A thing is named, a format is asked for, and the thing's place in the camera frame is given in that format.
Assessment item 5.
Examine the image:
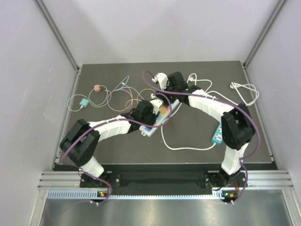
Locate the purple cable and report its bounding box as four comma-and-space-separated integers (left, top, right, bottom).
60, 93, 172, 205
142, 70, 261, 204

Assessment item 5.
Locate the pink charger plug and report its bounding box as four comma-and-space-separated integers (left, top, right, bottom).
94, 84, 103, 92

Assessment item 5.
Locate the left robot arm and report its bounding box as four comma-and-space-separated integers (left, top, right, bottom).
59, 98, 163, 187

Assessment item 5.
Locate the mint charger plug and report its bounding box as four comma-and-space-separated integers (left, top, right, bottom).
79, 98, 89, 108

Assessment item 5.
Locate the mint charging cable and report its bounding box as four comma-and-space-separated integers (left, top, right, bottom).
66, 86, 111, 112

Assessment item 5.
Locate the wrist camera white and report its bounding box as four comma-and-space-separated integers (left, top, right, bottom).
151, 73, 168, 90
150, 94, 163, 115

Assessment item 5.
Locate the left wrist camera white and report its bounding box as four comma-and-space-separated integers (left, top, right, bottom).
150, 94, 163, 115

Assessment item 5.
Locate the blue charging cable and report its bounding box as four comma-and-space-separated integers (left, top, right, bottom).
110, 75, 142, 99

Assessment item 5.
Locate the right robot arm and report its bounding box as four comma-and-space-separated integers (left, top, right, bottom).
158, 72, 255, 186

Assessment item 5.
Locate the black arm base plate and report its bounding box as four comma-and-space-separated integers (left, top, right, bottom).
79, 170, 247, 189

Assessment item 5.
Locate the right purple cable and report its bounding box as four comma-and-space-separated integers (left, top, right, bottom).
142, 70, 261, 204

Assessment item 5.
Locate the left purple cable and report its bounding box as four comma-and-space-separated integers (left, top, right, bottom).
60, 93, 172, 205

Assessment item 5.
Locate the grey slotted cable duct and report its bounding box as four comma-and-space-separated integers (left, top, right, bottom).
47, 190, 234, 200

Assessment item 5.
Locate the yellow charging cable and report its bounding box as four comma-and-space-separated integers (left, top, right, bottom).
137, 88, 153, 102

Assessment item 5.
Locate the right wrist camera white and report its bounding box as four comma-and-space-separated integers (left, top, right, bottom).
151, 73, 168, 90

